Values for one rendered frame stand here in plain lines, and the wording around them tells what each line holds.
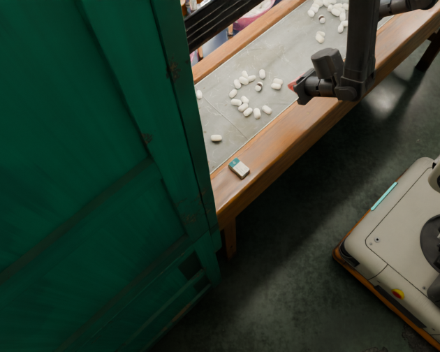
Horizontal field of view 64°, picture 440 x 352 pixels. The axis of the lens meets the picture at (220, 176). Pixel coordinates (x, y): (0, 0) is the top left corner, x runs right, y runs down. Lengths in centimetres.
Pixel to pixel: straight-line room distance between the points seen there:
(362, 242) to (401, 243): 16
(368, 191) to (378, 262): 53
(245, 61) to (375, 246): 91
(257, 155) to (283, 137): 10
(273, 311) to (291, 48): 114
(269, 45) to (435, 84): 137
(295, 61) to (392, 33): 37
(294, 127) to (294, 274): 84
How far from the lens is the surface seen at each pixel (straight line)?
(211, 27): 100
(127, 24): 34
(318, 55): 98
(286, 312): 175
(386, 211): 166
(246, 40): 141
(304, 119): 119
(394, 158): 214
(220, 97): 126
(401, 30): 155
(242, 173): 105
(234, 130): 118
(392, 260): 161
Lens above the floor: 173
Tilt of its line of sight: 64 degrees down
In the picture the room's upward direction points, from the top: 6 degrees counter-clockwise
